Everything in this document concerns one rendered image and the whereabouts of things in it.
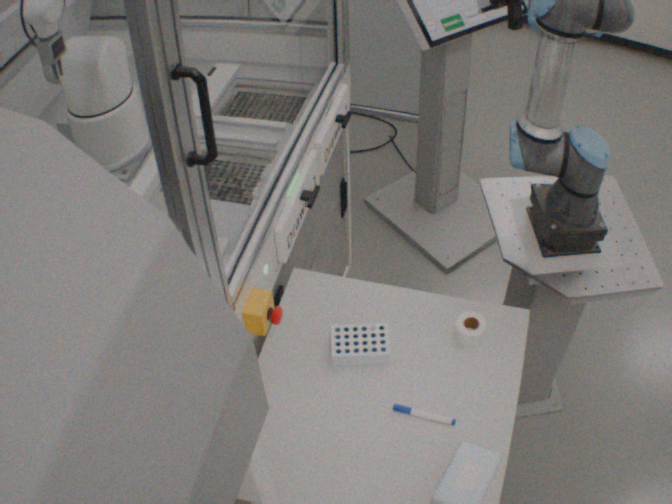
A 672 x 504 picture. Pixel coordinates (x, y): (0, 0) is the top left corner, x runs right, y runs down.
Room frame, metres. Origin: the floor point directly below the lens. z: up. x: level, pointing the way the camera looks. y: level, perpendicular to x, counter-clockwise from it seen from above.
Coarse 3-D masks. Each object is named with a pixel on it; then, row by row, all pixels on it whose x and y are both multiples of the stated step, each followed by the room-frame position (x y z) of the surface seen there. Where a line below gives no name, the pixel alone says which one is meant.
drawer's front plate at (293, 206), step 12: (312, 156) 1.32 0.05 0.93; (312, 168) 1.30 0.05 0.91; (300, 180) 1.23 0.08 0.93; (312, 180) 1.29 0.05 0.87; (300, 192) 1.21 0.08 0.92; (288, 204) 1.15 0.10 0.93; (300, 204) 1.20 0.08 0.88; (288, 216) 1.12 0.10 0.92; (276, 228) 1.08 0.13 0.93; (288, 228) 1.11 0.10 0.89; (276, 240) 1.07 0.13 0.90; (288, 252) 1.10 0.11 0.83
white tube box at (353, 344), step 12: (348, 324) 0.91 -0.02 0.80; (360, 324) 0.91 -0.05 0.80; (384, 324) 0.90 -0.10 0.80; (336, 336) 0.88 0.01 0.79; (348, 336) 0.88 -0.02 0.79; (360, 336) 0.88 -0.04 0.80; (372, 336) 0.88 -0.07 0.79; (384, 336) 0.88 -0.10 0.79; (336, 348) 0.85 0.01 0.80; (348, 348) 0.84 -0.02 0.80; (360, 348) 0.84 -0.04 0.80; (372, 348) 0.84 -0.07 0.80; (384, 348) 0.84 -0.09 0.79; (336, 360) 0.83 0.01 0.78; (348, 360) 0.83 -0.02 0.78; (360, 360) 0.82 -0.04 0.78; (372, 360) 0.83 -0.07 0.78; (384, 360) 0.83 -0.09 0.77
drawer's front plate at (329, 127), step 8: (344, 88) 1.63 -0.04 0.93; (336, 96) 1.59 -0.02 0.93; (344, 96) 1.60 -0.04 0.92; (336, 104) 1.55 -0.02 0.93; (344, 104) 1.60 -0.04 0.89; (336, 112) 1.52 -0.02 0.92; (344, 112) 1.60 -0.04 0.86; (328, 120) 1.47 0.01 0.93; (328, 128) 1.44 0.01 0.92; (336, 128) 1.51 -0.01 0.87; (320, 136) 1.40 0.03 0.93; (328, 136) 1.44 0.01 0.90; (336, 136) 1.51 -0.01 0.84; (320, 144) 1.37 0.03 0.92; (328, 144) 1.44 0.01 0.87; (320, 152) 1.37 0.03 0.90; (328, 152) 1.43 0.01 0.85; (320, 160) 1.37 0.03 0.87; (328, 160) 1.43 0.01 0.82; (320, 168) 1.37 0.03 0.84
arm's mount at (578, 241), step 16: (544, 192) 1.25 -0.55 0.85; (528, 208) 1.28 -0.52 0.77; (544, 208) 1.19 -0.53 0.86; (544, 224) 1.15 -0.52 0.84; (560, 224) 1.13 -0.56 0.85; (592, 224) 1.14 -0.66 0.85; (544, 240) 1.14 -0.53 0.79; (560, 240) 1.11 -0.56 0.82; (576, 240) 1.11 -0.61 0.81; (592, 240) 1.12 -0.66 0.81; (544, 256) 1.11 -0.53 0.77
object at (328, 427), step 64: (320, 320) 0.95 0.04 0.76; (384, 320) 0.94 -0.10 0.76; (448, 320) 0.93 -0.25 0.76; (512, 320) 0.92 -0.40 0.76; (320, 384) 0.78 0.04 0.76; (384, 384) 0.77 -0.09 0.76; (448, 384) 0.76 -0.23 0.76; (512, 384) 0.74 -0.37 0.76; (320, 448) 0.62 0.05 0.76; (384, 448) 0.61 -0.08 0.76; (448, 448) 0.60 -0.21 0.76
